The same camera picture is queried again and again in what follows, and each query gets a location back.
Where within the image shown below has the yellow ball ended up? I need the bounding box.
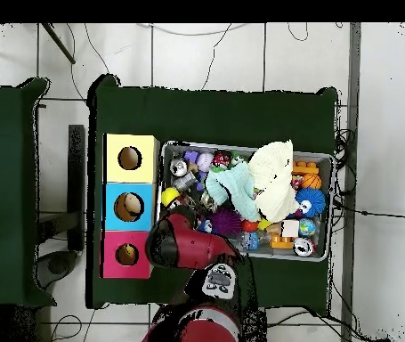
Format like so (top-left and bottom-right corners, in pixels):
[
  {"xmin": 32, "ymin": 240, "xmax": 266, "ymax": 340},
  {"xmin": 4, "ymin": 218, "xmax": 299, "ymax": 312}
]
[{"xmin": 160, "ymin": 187, "xmax": 182, "ymax": 208}]

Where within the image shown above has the mint green cloth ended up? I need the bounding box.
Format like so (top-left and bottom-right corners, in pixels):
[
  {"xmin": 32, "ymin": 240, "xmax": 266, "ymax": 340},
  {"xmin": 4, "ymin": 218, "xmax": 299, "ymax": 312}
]
[{"xmin": 205, "ymin": 161, "xmax": 262, "ymax": 223}]

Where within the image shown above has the cream yellow cloth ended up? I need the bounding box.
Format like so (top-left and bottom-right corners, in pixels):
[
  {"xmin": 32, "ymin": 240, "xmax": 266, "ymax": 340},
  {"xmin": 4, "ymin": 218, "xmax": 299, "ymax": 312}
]
[{"xmin": 249, "ymin": 139, "xmax": 301, "ymax": 224}]

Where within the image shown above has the shallow clear mesh bin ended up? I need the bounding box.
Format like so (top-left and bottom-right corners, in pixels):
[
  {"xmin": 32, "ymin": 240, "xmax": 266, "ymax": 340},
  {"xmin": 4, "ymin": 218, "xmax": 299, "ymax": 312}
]
[{"xmin": 153, "ymin": 141, "xmax": 336, "ymax": 264}]

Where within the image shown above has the wooden three-hole box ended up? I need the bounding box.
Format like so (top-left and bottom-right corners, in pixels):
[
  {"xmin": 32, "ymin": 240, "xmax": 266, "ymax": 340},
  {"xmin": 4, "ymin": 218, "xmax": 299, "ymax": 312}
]
[{"xmin": 100, "ymin": 133, "xmax": 161, "ymax": 280}]

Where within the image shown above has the small baseball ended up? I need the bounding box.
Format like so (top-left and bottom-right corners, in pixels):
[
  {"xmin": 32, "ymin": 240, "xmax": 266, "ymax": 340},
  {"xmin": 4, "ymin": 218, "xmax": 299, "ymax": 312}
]
[{"xmin": 197, "ymin": 151, "xmax": 215, "ymax": 173}]

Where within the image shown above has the purple spiky ball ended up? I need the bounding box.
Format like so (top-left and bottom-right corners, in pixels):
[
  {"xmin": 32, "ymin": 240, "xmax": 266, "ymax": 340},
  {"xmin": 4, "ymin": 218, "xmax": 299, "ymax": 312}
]
[{"xmin": 208, "ymin": 208, "xmax": 243, "ymax": 237}]

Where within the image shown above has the dark green tablecloth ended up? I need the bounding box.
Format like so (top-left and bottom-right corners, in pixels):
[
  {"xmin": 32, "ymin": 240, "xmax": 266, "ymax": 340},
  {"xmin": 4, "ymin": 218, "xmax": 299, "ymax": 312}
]
[{"xmin": 86, "ymin": 73, "xmax": 339, "ymax": 316}]

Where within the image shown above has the small orange basketball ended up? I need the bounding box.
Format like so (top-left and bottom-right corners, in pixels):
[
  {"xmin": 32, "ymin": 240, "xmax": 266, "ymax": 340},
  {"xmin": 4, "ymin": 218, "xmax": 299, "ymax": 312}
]
[{"xmin": 300, "ymin": 172, "xmax": 322, "ymax": 190}]

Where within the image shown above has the silver drink can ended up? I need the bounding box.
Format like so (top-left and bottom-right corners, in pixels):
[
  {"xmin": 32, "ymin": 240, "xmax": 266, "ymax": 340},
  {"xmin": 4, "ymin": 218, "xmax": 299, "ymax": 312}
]
[{"xmin": 292, "ymin": 237, "xmax": 316, "ymax": 257}]

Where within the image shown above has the black upright panel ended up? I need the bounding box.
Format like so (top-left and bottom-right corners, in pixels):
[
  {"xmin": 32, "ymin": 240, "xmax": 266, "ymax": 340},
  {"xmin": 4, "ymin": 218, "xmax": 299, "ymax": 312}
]
[{"xmin": 67, "ymin": 124, "xmax": 86, "ymax": 252}]

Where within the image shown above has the dark slanted rod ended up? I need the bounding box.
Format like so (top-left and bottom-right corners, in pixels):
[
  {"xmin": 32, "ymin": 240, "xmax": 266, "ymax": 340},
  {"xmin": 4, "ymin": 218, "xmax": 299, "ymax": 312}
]
[{"xmin": 40, "ymin": 22, "xmax": 77, "ymax": 65}]

